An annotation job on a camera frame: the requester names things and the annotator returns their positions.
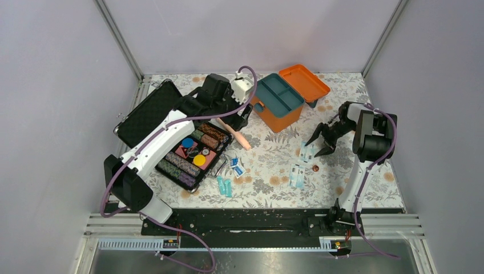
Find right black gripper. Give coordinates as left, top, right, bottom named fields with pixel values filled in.
left=305, top=120, right=356, bottom=158

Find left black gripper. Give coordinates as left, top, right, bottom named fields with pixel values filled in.
left=212, top=86, right=253, bottom=131

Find blue white medicine packet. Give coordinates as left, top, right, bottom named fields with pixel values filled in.
left=298, top=141, right=315, bottom=164

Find orange medicine box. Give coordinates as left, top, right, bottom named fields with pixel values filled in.
left=253, top=64, right=330, bottom=133

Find teal divided tray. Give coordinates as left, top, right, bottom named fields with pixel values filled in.
left=252, top=73, right=304, bottom=119

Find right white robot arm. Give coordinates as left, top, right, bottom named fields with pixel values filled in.
left=306, top=101, right=398, bottom=235

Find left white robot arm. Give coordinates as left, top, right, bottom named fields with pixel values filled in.
left=100, top=71, right=257, bottom=235

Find orange black chip stack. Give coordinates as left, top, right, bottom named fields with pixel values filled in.
left=198, top=123, right=229, bottom=143

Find green chip stack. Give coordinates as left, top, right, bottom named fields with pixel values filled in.
left=190, top=130, right=205, bottom=141

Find red white chip stack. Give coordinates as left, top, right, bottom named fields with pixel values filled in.
left=201, top=134, right=219, bottom=150

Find blue white sachet packet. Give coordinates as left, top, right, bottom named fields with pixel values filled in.
left=289, top=164, right=305, bottom=188

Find floral table mat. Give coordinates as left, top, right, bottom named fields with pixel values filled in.
left=118, top=72, right=405, bottom=210

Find blue poker chip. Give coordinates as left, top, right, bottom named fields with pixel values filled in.
left=181, top=138, right=194, bottom=148

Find yellow poker chip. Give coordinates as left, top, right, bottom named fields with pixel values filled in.
left=193, top=155, right=206, bottom=167

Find black poker chip case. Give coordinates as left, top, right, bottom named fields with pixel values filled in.
left=104, top=75, right=238, bottom=192

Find small blue sachets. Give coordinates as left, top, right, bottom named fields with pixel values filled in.
left=230, top=158, right=246, bottom=178

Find teal tube pair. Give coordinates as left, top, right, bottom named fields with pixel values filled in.
left=217, top=176, right=232, bottom=198

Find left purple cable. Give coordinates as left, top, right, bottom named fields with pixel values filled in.
left=99, top=66, right=258, bottom=273

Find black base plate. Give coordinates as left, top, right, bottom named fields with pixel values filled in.
left=103, top=203, right=365, bottom=249

